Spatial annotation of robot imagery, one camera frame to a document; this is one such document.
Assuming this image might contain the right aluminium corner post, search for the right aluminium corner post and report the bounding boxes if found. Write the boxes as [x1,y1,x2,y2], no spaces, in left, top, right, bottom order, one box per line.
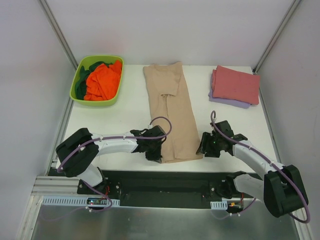
[252,0,303,75]

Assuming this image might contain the left aluminium corner post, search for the left aluminium corner post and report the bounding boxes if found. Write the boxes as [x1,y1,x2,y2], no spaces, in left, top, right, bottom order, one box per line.
[37,0,78,70]

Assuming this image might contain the aluminium front frame rail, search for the aluminium front frame rail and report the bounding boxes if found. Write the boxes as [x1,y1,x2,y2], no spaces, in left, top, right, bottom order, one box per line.
[31,176,79,196]

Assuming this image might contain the green plastic basket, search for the green plastic basket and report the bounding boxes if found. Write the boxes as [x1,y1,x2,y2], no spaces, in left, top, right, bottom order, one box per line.
[70,55,124,107]

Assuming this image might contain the left white cable duct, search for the left white cable duct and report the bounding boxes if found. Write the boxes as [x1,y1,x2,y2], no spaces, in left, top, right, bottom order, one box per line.
[42,196,120,208]

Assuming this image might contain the beige t shirt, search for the beige t shirt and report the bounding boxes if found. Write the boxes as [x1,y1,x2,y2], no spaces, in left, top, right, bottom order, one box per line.
[143,62,203,163]

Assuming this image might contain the orange t shirt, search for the orange t shirt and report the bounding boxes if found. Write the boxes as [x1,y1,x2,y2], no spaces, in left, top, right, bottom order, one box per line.
[84,60,123,101]

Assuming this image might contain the right white cable duct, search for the right white cable duct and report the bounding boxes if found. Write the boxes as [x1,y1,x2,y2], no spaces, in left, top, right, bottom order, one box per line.
[210,200,228,211]

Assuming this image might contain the dark green t shirt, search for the dark green t shirt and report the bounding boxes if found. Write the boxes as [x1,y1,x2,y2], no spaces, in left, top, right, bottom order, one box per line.
[74,61,112,100]

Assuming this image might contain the aluminium corner post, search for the aluminium corner post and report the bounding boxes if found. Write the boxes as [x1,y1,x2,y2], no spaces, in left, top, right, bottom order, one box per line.
[37,0,78,70]
[252,0,303,75]

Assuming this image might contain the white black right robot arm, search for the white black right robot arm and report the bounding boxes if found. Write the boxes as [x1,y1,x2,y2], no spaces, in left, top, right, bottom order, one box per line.
[197,120,309,218]

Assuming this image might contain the white cable duct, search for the white cable duct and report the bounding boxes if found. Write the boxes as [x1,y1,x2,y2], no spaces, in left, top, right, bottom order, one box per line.
[42,196,120,208]
[210,200,228,211]

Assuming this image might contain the folded purple t shirt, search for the folded purple t shirt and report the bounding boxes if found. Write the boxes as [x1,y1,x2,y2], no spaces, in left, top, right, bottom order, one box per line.
[208,69,251,109]

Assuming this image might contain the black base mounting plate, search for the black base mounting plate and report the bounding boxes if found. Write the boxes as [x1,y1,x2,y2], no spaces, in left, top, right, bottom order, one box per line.
[74,170,229,209]

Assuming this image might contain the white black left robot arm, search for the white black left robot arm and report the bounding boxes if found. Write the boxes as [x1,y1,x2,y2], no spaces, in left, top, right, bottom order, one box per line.
[55,125,167,195]

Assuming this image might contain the folded red t shirt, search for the folded red t shirt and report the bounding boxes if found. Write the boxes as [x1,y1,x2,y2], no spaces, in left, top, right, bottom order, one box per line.
[211,65,260,105]

